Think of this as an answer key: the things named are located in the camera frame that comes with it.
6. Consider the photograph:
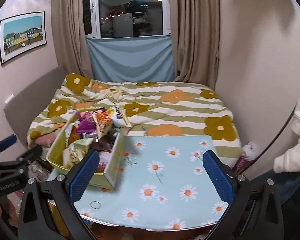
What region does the cream green snack bag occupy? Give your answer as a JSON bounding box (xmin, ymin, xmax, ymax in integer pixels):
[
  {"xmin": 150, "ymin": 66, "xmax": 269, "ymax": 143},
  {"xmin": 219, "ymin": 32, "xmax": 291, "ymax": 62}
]
[{"xmin": 63, "ymin": 138, "xmax": 93, "ymax": 169}]

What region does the purple snack bag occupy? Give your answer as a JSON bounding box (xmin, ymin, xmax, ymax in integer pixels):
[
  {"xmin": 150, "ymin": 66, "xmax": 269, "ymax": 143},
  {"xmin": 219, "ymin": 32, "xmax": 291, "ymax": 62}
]
[{"xmin": 76, "ymin": 107, "xmax": 106, "ymax": 134}]

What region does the orange fries snack bag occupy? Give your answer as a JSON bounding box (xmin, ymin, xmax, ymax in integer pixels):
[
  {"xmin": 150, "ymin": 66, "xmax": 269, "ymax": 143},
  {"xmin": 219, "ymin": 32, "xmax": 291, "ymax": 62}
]
[{"xmin": 92, "ymin": 105, "xmax": 133, "ymax": 138}]

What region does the grey padded headboard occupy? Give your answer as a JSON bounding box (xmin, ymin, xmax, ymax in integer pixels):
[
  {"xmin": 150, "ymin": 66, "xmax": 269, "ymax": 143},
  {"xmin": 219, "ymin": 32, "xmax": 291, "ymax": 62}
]
[{"xmin": 4, "ymin": 66, "xmax": 65, "ymax": 147}]

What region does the green yellow cardboard box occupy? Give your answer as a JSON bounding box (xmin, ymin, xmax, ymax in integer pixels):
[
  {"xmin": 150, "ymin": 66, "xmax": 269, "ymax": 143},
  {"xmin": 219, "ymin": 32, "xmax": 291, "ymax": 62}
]
[{"xmin": 46, "ymin": 106, "xmax": 131, "ymax": 190}]

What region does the daisy print blue tablecloth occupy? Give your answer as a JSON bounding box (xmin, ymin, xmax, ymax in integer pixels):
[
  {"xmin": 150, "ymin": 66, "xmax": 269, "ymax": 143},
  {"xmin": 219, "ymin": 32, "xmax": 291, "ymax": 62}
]
[{"xmin": 75, "ymin": 135, "xmax": 228, "ymax": 231}]

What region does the floral striped duvet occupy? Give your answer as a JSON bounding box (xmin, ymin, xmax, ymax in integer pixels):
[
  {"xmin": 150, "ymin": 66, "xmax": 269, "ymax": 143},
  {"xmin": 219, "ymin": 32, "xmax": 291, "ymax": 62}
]
[{"xmin": 27, "ymin": 73, "xmax": 243, "ymax": 166}]

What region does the framed houses picture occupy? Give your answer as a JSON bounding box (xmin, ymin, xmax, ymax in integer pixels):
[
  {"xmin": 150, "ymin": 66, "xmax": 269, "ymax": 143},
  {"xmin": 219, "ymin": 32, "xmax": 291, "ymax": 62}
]
[{"xmin": 0, "ymin": 11, "xmax": 47, "ymax": 65}]

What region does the blue hanging cloth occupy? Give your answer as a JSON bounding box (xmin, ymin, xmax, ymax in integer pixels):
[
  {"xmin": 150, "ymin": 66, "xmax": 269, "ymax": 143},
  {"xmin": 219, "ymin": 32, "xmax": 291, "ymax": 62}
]
[{"xmin": 87, "ymin": 35, "xmax": 176, "ymax": 82}]

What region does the left beige curtain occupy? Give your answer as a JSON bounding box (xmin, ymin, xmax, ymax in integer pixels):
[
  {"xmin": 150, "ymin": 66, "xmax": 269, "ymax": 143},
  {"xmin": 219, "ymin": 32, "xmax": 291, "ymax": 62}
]
[{"xmin": 51, "ymin": 0, "xmax": 93, "ymax": 79}]

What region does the beige curtain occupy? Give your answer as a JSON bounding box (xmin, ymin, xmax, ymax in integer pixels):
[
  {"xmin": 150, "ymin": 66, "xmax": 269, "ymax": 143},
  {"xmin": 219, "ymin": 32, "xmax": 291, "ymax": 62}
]
[
  {"xmin": 51, "ymin": 0, "xmax": 93, "ymax": 79},
  {"xmin": 169, "ymin": 0, "xmax": 220, "ymax": 89}
]

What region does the right beige curtain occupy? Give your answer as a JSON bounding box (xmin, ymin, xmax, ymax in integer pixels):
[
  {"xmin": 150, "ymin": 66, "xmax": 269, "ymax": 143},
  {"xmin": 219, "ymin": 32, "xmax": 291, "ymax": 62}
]
[{"xmin": 169, "ymin": 0, "xmax": 220, "ymax": 89}]

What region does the white wall switch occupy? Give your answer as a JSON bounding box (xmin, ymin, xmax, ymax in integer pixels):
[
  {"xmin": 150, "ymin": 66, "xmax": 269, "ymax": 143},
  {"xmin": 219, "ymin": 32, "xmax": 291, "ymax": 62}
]
[{"xmin": 4, "ymin": 94, "xmax": 14, "ymax": 104}]

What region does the window with white frame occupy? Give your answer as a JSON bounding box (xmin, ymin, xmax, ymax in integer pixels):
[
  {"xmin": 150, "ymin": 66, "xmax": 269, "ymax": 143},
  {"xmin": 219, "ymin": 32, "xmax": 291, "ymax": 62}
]
[{"xmin": 83, "ymin": 0, "xmax": 171, "ymax": 38}]

